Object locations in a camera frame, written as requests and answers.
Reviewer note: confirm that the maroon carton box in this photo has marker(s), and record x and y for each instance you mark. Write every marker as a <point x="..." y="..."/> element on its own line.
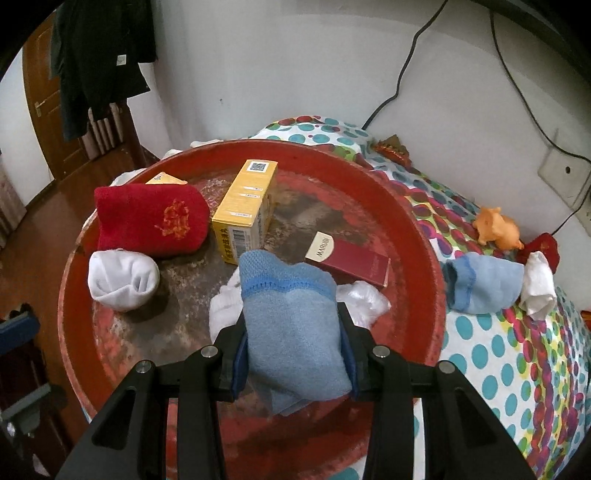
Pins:
<point x="355" y="263"/>

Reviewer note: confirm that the white and beige sock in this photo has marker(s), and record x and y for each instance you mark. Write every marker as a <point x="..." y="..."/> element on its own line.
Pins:
<point x="538" y="286"/>

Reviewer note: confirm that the yellow medicine box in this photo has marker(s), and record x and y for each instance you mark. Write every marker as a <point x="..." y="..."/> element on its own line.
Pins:
<point x="240" y="207"/>
<point x="164" y="179"/>

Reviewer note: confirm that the brown wooden door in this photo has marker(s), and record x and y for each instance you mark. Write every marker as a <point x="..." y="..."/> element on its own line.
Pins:
<point x="46" y="115"/>

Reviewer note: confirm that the wooden chair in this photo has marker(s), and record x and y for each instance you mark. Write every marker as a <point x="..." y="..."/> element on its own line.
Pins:
<point x="115" y="134"/>

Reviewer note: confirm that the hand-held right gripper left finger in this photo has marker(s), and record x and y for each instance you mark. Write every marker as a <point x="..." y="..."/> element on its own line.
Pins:
<point x="240" y="374"/>

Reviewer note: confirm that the white wall socket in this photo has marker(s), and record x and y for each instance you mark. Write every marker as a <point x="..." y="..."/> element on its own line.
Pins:
<point x="563" y="170"/>

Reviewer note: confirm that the clear plastic bag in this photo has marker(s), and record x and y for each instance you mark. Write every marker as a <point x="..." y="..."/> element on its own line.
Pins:
<point x="364" y="300"/>

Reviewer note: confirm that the red candy wrapper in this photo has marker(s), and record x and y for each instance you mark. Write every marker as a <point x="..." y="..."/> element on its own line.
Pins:
<point x="392" y="147"/>

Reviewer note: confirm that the orange toy pig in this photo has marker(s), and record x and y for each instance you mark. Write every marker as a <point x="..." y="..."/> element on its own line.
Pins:
<point x="496" y="226"/>

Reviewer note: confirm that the dark hanging clothes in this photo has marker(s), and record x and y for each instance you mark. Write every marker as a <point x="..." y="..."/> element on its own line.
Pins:
<point x="92" y="55"/>

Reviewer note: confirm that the red round tray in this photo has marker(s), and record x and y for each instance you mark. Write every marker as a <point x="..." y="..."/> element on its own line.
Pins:
<point x="406" y="258"/>

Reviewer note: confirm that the red sock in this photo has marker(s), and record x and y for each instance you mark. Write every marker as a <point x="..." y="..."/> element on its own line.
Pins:
<point x="134" y="217"/>

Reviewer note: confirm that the light blue sock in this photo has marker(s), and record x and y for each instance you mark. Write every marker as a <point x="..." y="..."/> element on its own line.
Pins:
<point x="489" y="286"/>

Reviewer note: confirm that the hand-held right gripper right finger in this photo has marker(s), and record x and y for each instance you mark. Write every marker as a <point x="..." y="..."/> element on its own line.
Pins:
<point x="353" y="369"/>

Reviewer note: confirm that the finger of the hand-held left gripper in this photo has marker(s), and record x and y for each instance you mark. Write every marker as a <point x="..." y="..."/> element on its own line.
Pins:
<point x="32" y="407"/>
<point x="21" y="323"/>

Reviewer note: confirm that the red cloth pouch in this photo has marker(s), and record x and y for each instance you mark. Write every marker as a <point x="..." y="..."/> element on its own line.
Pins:
<point x="547" y="244"/>

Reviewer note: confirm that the grey-blue sock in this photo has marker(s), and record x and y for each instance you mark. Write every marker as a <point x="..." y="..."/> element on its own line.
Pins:
<point x="295" y="332"/>

